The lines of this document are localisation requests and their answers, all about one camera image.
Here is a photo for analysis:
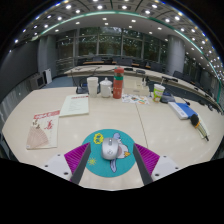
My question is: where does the colourful printed leaflet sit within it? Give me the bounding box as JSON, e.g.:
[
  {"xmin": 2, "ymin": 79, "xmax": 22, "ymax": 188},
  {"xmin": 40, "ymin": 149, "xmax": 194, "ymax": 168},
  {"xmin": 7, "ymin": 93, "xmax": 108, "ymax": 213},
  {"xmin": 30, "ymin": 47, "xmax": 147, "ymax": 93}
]
[{"xmin": 121, "ymin": 93, "xmax": 150, "ymax": 106}]

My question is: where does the dark office chairs group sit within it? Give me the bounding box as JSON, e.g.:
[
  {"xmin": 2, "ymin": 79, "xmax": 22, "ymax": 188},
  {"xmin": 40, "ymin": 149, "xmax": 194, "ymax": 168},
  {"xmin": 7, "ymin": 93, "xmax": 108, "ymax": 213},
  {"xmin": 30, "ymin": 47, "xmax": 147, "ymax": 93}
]
[{"xmin": 76, "ymin": 54, "xmax": 221, "ymax": 98}]

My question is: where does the white paper cup stack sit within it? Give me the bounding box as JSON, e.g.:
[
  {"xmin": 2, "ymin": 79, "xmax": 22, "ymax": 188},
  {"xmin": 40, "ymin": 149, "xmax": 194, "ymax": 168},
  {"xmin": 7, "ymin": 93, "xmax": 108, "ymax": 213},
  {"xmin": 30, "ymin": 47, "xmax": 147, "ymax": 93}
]
[{"xmin": 86, "ymin": 76, "xmax": 100, "ymax": 98}]

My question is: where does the ceiling lights group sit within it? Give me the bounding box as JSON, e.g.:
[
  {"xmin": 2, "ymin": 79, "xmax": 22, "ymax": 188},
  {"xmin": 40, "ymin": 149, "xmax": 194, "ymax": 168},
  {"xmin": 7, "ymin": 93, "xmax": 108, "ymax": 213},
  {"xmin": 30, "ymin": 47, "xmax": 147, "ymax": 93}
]
[{"xmin": 9, "ymin": 0, "xmax": 224, "ymax": 74}]

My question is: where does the black gooseneck microphone base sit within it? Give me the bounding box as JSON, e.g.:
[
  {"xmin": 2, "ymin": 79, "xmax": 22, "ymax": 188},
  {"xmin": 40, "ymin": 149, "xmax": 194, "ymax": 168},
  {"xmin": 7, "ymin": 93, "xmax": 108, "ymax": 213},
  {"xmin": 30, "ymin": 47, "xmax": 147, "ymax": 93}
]
[{"xmin": 75, "ymin": 78, "xmax": 89, "ymax": 95}]

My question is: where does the red thermos bottle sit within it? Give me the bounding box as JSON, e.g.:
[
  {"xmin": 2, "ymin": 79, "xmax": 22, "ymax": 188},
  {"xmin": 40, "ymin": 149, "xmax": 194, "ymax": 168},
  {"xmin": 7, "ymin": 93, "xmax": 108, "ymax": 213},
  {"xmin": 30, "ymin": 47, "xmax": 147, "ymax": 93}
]
[{"xmin": 112, "ymin": 66, "xmax": 125, "ymax": 100}]

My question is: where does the white notebook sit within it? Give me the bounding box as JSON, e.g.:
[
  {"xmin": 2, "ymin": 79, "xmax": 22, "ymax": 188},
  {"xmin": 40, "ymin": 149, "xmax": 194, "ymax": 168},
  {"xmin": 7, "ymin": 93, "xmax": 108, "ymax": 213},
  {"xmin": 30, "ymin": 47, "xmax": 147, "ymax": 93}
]
[{"xmin": 196, "ymin": 114, "xmax": 211, "ymax": 139}]

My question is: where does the round teal cartoon mouse pad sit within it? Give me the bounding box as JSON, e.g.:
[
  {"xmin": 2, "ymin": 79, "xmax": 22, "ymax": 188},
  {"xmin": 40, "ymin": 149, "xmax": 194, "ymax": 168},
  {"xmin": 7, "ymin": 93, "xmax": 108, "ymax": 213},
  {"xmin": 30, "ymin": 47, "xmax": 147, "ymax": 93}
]
[{"xmin": 81, "ymin": 128, "xmax": 138, "ymax": 178}]

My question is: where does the long curved conference table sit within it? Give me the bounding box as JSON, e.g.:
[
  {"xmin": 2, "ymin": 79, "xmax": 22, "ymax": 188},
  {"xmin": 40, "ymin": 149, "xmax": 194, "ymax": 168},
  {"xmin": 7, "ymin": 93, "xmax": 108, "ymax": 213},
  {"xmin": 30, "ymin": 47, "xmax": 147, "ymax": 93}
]
[{"xmin": 63, "ymin": 64, "xmax": 223, "ymax": 111}]

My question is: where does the black desk microphone unit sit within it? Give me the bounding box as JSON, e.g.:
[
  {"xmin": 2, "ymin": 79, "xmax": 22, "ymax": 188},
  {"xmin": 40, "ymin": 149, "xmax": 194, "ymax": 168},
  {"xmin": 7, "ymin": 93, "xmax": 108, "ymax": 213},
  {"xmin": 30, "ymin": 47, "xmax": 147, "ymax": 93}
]
[{"xmin": 161, "ymin": 76, "xmax": 179, "ymax": 83}]

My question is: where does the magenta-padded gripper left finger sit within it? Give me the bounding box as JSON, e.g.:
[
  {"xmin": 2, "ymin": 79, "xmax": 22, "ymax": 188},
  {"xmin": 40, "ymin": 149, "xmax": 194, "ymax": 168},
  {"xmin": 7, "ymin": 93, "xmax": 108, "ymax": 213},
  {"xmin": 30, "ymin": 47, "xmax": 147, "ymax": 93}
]
[{"xmin": 43, "ymin": 142, "xmax": 92, "ymax": 185}]

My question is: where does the white lidded mug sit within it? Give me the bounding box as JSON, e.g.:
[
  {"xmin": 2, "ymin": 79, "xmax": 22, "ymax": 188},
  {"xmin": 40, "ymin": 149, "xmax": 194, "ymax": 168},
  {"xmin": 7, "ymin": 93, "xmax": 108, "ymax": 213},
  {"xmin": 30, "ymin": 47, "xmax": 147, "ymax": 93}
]
[{"xmin": 99, "ymin": 77, "xmax": 114, "ymax": 99}]

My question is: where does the red white fan-print booklet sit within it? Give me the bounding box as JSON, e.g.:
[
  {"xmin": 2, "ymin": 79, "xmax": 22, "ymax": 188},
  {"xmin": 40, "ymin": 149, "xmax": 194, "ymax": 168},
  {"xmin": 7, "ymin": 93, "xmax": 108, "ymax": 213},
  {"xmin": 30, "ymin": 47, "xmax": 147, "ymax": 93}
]
[{"xmin": 25, "ymin": 109, "xmax": 61, "ymax": 150}]

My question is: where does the blue white book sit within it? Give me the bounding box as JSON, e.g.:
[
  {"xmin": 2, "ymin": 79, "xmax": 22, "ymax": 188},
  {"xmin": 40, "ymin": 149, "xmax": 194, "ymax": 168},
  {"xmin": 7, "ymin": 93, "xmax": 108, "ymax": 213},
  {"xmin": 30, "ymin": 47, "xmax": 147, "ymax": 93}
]
[{"xmin": 167, "ymin": 101, "xmax": 198, "ymax": 121}]

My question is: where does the silver computer mouse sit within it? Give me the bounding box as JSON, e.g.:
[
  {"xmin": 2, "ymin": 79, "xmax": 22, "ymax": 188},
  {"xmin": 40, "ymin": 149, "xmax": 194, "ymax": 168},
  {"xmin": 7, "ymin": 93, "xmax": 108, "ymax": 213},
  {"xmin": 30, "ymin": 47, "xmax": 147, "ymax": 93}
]
[{"xmin": 101, "ymin": 137, "xmax": 120, "ymax": 161}]

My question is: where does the white standing board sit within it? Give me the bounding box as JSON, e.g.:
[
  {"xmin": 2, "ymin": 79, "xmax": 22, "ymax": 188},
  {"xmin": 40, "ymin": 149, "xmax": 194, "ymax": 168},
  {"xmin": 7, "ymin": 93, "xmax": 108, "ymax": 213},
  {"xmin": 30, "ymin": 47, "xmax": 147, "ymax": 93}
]
[{"xmin": 44, "ymin": 68, "xmax": 53, "ymax": 85}]

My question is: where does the green printed drink cup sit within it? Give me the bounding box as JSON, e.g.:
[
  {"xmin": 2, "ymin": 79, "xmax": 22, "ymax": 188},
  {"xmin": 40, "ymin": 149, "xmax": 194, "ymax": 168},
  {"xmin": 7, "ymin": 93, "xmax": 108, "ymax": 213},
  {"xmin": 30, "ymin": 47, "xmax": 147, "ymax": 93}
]
[{"xmin": 152, "ymin": 83, "xmax": 166, "ymax": 103}]

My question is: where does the black office chair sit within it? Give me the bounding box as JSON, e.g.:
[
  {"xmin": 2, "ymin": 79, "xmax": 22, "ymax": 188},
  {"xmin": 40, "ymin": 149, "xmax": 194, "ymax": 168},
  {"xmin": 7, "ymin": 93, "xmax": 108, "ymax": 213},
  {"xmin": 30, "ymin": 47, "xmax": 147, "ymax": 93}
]
[{"xmin": 0, "ymin": 131, "xmax": 18, "ymax": 162}]

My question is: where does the white paper document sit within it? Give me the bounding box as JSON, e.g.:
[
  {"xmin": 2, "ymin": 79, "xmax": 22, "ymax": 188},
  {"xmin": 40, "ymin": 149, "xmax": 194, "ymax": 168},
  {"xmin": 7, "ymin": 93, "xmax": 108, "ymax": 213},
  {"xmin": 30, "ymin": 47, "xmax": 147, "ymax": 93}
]
[{"xmin": 59, "ymin": 94, "xmax": 90, "ymax": 118}]

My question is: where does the dark grey conference device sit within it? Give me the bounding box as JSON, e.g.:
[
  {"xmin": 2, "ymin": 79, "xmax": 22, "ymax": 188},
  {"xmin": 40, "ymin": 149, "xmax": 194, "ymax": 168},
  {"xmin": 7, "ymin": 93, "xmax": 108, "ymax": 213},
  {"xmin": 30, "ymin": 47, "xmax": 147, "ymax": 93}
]
[{"xmin": 160, "ymin": 93, "xmax": 177, "ymax": 104}]

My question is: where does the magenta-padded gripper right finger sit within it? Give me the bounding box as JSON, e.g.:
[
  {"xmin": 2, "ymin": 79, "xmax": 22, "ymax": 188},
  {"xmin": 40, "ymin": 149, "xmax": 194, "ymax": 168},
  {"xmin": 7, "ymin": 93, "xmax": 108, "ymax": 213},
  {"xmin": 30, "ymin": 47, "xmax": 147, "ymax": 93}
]
[{"xmin": 132, "ymin": 143, "xmax": 183, "ymax": 186}]

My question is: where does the black yellow handheld microphone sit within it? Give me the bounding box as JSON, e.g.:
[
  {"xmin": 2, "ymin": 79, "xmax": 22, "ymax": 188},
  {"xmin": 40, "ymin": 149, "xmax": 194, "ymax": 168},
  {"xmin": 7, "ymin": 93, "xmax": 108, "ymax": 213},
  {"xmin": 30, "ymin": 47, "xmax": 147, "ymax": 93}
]
[{"xmin": 190, "ymin": 113, "xmax": 210, "ymax": 142}]

